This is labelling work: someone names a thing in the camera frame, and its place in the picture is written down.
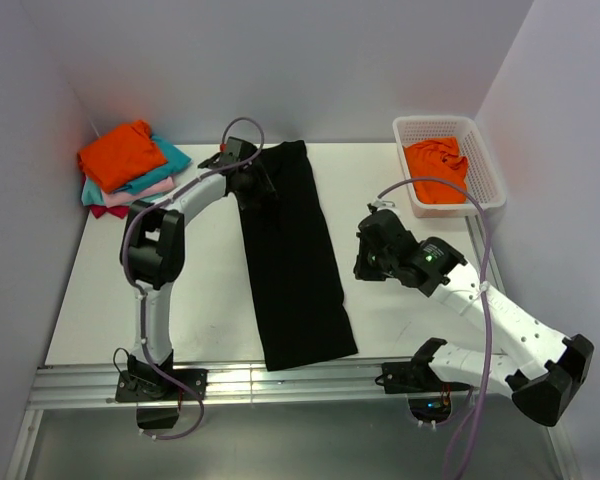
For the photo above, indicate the pink folded t shirt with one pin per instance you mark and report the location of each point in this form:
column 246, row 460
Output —
column 125, row 198

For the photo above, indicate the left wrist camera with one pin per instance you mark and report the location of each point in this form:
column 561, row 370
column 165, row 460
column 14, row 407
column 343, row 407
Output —
column 234, row 153

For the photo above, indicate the aluminium mounting rail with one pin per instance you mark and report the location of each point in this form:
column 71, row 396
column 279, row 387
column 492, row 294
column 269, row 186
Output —
column 94, row 386

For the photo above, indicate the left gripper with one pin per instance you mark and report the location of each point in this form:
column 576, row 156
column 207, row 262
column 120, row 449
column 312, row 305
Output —
column 259, row 182

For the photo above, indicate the white plastic basket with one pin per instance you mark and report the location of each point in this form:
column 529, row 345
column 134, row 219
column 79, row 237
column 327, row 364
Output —
column 482, row 179

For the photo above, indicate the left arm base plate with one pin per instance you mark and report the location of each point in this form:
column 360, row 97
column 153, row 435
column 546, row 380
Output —
column 131, row 389

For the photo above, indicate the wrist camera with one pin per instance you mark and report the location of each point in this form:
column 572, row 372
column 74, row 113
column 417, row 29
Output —
column 383, row 230
column 234, row 153

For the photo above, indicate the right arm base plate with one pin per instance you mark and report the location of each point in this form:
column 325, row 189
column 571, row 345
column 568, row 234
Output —
column 409, row 377

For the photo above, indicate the orange folded t shirt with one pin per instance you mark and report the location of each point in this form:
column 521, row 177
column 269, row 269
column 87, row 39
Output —
column 120, row 156

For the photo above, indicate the orange crumpled t shirt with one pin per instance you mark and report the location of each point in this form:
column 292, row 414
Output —
column 439, row 158

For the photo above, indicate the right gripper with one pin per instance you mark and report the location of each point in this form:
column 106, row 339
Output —
column 366, row 261

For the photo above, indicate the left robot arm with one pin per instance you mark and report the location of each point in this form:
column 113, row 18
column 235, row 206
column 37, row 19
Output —
column 153, row 247

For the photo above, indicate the black t shirt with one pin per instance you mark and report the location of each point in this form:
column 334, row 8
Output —
column 296, row 288

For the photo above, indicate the magenta folded t shirt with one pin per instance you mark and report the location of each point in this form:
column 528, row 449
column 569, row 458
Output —
column 98, row 211

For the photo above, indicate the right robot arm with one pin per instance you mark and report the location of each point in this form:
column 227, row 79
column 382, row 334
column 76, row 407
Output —
column 539, row 368

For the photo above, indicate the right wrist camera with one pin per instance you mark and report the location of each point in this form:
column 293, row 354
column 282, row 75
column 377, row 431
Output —
column 383, row 230

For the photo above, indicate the teal folded t shirt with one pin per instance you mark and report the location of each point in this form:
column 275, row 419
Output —
column 176, row 162

